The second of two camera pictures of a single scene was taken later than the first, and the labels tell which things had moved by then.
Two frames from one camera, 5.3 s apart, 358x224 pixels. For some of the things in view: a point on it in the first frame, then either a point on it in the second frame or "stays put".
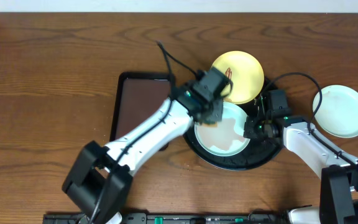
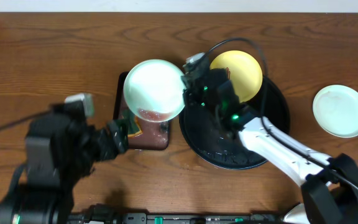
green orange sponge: (211, 125) to (134, 127)
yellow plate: (245, 73) stays put
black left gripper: (212, 115) to (117, 137)
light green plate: (227, 139) to (153, 90)
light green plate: (342, 112) stays put
